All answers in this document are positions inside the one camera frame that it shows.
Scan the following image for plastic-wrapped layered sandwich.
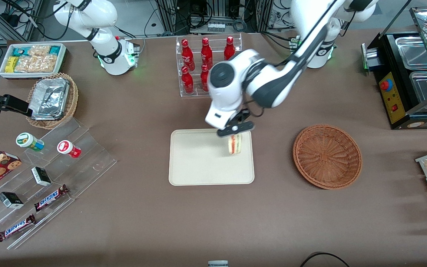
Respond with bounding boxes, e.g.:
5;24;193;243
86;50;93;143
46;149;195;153
228;134;243;156

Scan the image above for cream plastic tray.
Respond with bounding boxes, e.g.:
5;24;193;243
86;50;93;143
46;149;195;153
168;128;255;186

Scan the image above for light oval wicker basket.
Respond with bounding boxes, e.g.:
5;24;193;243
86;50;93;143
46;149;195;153
26;72;79;130

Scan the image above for round brown wicker basket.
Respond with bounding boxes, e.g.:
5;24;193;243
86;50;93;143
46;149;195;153
292;124;363;190

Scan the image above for clear acrylic bottle rack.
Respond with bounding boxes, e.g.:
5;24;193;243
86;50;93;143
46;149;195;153
175;33;243;98

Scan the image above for aluminium foil container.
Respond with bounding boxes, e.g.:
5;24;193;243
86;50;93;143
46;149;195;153
28;77;70;121

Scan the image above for white rectangular snack bin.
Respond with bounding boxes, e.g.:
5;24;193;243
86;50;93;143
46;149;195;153
0;43;67;79

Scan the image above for red cola bottle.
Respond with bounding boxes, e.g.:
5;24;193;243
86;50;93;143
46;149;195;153
200;64;211;92
181;39;195;69
201;37;213;69
181;66;195;94
224;36;235;61

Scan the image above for green lid snack cup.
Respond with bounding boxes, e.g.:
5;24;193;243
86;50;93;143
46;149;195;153
16;132;45;152

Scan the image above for yellow snack pack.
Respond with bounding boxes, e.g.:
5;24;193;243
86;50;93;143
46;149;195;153
5;56;19;73

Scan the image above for large rice cracker bag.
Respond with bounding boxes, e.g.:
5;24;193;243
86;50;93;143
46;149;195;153
14;55;58;73

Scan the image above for small rice cracker bag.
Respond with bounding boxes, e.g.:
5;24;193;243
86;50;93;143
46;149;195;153
27;45;51;57

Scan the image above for red lid snack cup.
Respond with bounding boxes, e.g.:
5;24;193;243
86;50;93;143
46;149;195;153
57;140;82;159

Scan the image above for small black carton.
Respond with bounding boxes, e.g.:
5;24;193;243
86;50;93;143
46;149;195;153
31;167;52;187
0;191;24;209

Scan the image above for clear acrylic stepped stand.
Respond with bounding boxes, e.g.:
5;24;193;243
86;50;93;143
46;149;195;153
0;118;117;250

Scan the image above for Snickers chocolate bar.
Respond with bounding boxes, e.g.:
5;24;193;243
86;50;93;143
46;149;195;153
34;184;69;212
0;214;37;242

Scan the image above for black yellow food warmer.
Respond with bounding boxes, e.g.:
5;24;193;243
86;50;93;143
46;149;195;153
361;4;427;130

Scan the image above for aluminium frame rack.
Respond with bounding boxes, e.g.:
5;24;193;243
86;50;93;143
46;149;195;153
0;0;44;43

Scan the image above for black looped cable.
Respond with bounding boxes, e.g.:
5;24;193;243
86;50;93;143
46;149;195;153
300;252;350;267

